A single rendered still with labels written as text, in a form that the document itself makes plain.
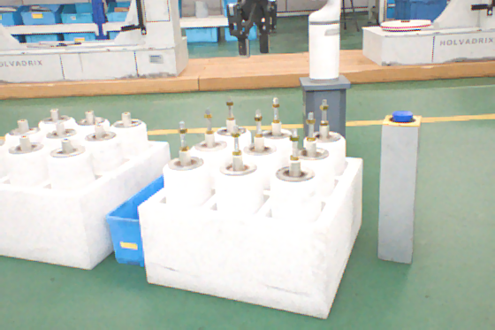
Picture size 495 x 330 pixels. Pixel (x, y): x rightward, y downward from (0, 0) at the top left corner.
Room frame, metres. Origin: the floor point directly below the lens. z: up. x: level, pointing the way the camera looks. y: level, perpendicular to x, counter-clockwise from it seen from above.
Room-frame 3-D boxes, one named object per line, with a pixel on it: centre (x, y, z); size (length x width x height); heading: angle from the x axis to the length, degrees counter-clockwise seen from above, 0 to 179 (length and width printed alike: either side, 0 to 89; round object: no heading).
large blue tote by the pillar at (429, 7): (5.46, -1.90, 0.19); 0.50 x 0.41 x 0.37; 3
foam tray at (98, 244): (1.21, 0.48, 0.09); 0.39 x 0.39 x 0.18; 69
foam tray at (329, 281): (1.00, -0.02, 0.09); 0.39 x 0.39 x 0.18; 67
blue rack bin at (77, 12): (5.93, 1.85, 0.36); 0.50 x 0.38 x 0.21; 177
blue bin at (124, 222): (1.11, 0.23, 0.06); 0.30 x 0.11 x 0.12; 159
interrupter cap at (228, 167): (0.90, 0.03, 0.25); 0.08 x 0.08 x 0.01
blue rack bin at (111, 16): (5.91, 1.35, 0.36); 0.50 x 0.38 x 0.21; 178
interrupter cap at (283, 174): (0.85, -0.08, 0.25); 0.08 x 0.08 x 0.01
